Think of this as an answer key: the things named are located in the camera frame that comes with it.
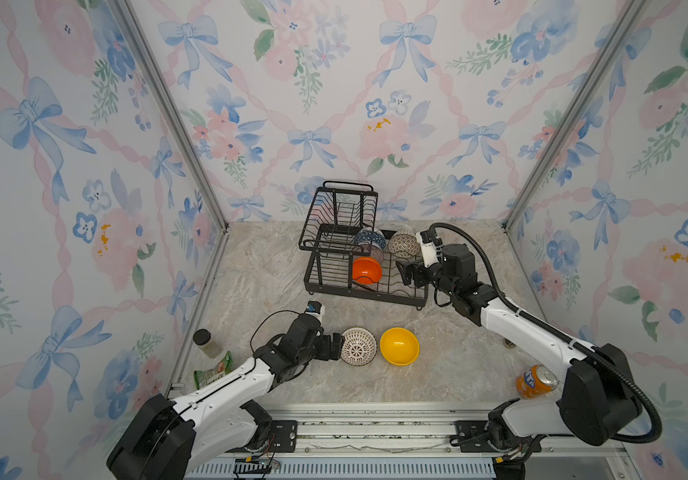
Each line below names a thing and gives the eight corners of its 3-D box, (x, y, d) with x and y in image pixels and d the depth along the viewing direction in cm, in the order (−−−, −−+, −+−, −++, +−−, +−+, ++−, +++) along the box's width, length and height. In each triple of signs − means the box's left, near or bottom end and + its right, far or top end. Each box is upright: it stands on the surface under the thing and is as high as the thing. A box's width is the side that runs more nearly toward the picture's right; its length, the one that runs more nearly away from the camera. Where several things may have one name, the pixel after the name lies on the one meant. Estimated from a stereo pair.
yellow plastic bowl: (380, 368, 87) (382, 361, 82) (378, 335, 93) (380, 327, 89) (418, 368, 87) (423, 361, 82) (414, 335, 93) (417, 327, 89)
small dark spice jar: (204, 358, 88) (190, 345, 81) (208, 342, 91) (195, 328, 84) (220, 358, 88) (208, 345, 81) (224, 342, 91) (213, 328, 84)
